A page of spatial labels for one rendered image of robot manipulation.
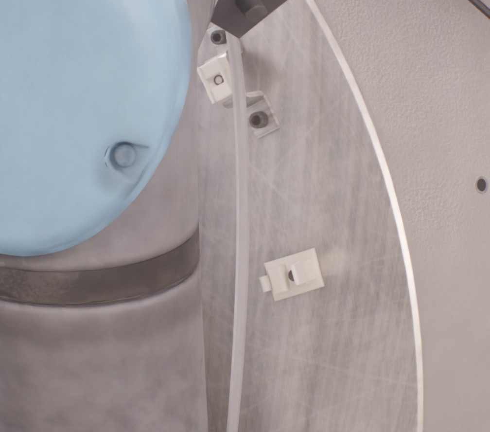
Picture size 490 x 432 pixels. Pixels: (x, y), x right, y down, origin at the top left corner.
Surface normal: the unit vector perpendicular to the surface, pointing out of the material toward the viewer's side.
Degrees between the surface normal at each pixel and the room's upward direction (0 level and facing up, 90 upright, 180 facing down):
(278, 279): 90
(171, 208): 89
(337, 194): 90
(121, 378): 94
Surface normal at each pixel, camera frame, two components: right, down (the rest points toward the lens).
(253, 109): -0.49, 0.11
